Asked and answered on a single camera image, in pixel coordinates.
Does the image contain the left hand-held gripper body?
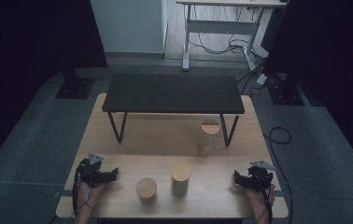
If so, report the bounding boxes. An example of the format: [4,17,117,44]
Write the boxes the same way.
[77,152,105,189]

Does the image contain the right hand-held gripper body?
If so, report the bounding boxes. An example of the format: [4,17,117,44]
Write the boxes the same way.
[247,160,277,191]

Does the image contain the short jar with wooden lid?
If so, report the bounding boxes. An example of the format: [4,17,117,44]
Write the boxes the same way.
[135,176,158,202]

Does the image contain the tall jar with wooden lid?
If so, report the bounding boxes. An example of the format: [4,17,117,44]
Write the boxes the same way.
[169,161,192,198]

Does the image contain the black shelf with metal legs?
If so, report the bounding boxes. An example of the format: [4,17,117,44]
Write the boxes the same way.
[102,73,246,147]

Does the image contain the person's right hand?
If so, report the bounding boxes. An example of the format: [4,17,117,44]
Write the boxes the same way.
[245,184,276,216]

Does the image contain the person's left hand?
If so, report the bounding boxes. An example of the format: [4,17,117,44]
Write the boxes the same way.
[77,182,110,211]

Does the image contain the clear jar with wooden lid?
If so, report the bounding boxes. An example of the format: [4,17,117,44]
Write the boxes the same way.
[197,119,221,157]

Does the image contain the black stand base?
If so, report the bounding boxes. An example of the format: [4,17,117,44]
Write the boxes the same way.
[266,73,305,106]
[55,68,96,101]

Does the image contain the white power strip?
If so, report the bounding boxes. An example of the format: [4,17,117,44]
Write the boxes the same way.
[256,73,269,87]

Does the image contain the dark curtain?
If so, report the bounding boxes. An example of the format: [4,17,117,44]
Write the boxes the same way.
[260,0,353,174]
[0,0,108,176]

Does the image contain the white cabinet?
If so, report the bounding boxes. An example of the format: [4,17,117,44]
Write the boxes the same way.
[90,0,168,54]

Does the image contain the white desk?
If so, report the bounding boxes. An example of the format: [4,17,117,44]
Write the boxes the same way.
[175,0,288,72]

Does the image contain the black floor cable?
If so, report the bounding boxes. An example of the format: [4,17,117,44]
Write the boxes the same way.
[262,126,294,224]

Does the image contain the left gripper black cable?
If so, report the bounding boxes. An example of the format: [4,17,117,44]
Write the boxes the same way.
[71,166,84,218]

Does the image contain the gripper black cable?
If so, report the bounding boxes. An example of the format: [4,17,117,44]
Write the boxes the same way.
[71,166,84,218]
[260,188,274,224]

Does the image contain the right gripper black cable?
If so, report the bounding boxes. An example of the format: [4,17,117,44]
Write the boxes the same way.
[260,188,274,224]

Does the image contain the tangle of black cables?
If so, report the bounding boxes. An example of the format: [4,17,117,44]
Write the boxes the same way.
[188,6,266,63]

